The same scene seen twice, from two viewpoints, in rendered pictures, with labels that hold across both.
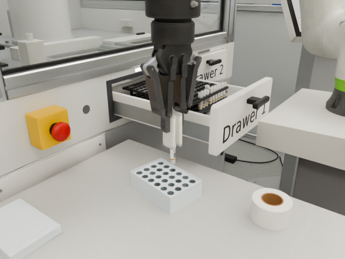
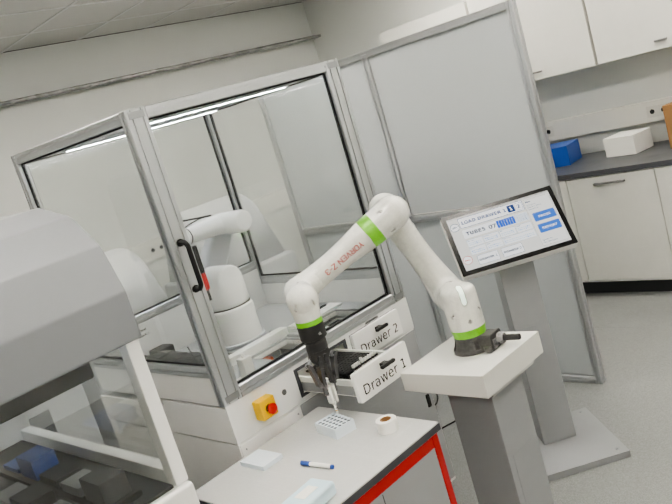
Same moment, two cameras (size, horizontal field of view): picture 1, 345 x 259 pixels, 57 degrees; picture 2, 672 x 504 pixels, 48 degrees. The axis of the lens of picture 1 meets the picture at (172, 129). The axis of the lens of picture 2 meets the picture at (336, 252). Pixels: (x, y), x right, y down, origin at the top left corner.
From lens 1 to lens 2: 208 cm
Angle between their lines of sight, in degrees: 16
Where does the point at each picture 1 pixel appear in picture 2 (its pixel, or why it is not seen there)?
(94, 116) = (290, 395)
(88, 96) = (283, 383)
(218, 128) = (357, 386)
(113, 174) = (308, 429)
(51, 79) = (261, 379)
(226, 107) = (360, 373)
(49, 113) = (264, 399)
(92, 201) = (296, 443)
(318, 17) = (432, 287)
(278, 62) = not seen: hidden behind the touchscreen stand
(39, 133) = (261, 411)
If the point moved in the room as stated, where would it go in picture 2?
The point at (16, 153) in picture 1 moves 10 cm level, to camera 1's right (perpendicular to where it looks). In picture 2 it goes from (251, 426) to (277, 420)
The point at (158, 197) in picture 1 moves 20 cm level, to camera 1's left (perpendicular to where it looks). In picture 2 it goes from (330, 432) to (274, 444)
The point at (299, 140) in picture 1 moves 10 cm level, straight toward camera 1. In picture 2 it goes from (424, 381) to (412, 394)
